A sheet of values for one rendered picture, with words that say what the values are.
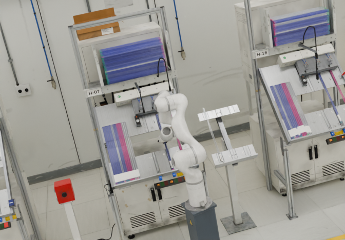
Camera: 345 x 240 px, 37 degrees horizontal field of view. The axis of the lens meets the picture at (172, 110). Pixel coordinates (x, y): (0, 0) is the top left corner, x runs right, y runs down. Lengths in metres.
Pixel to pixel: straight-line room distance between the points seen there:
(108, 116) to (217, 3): 2.17
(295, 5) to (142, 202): 2.16
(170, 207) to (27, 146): 2.09
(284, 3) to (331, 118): 1.07
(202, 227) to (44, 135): 2.82
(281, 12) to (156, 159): 1.69
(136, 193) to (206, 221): 1.01
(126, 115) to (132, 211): 0.85
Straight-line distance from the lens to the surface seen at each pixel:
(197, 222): 3.53
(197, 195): 3.47
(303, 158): 4.73
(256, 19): 4.54
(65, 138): 5.90
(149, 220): 4.54
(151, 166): 4.03
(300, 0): 4.67
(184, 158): 3.33
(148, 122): 4.17
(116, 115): 4.22
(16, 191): 4.60
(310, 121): 4.36
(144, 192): 4.40
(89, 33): 4.41
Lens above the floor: 2.55
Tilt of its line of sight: 21 degrees down
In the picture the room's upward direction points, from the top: 11 degrees counter-clockwise
